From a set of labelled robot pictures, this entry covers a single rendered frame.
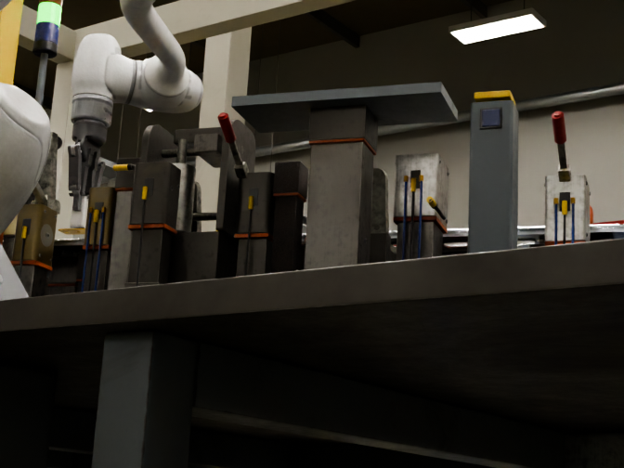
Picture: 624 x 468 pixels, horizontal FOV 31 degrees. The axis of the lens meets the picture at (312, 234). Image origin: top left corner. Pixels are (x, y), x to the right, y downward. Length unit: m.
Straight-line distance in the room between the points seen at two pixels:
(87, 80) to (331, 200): 0.85
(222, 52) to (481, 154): 8.81
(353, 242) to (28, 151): 0.55
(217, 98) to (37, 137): 8.79
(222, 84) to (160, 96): 7.89
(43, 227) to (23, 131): 0.70
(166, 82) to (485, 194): 0.96
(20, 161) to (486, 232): 0.72
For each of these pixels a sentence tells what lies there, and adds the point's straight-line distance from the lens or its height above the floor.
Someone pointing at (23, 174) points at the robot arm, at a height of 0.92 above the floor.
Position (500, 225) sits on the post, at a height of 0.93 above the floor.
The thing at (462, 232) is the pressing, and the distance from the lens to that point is 2.13.
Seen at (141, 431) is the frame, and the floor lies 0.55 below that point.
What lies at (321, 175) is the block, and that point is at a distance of 1.92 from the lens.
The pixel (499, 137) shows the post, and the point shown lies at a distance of 1.87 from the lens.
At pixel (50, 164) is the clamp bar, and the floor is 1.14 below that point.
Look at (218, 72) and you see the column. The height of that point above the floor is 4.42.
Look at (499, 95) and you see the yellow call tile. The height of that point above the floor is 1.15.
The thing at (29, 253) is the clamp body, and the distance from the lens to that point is 2.33.
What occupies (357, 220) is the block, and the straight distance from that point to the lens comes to 1.88.
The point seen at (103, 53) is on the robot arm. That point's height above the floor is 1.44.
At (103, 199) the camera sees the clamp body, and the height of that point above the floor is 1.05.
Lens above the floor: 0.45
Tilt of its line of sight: 14 degrees up
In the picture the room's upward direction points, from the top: 3 degrees clockwise
